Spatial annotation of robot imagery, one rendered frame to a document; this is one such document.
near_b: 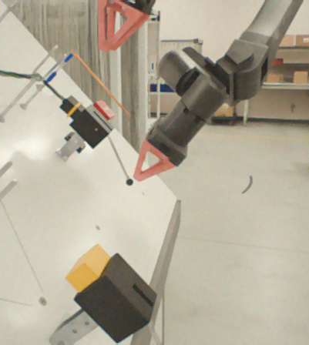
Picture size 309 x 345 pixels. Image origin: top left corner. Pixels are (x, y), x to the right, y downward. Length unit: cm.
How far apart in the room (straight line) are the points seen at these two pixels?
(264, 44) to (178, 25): 838
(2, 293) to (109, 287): 11
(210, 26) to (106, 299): 861
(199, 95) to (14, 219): 32
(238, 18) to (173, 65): 820
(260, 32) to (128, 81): 116
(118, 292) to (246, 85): 39
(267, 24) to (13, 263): 52
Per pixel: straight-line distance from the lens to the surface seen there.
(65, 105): 62
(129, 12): 56
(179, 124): 59
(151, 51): 394
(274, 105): 877
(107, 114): 86
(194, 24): 893
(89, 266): 35
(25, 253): 45
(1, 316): 39
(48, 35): 149
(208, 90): 58
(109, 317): 37
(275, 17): 69
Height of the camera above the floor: 120
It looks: 17 degrees down
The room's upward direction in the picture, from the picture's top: straight up
